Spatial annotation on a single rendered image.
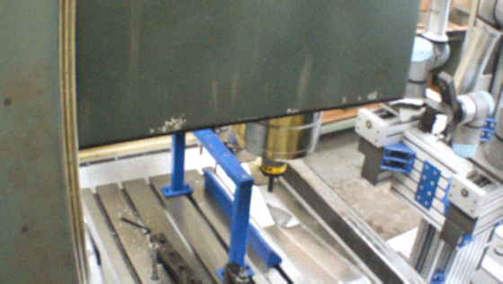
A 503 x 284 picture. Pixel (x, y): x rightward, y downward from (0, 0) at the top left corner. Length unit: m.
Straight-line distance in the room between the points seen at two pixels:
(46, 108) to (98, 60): 0.25
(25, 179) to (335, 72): 0.58
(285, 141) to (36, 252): 0.57
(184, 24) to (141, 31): 0.06
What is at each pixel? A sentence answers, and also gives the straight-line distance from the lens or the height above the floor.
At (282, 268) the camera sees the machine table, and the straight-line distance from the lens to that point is 1.75.
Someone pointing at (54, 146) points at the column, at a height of 1.74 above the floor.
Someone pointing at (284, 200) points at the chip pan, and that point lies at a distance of 2.45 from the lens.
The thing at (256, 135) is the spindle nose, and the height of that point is 1.52.
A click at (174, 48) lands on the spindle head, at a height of 1.73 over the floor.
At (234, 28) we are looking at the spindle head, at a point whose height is 1.76.
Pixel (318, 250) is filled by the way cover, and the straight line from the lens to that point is 2.13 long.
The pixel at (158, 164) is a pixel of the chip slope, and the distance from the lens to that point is 2.29.
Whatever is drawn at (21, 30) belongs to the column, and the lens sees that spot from 0.55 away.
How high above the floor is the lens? 2.04
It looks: 29 degrees down
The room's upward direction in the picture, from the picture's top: 6 degrees clockwise
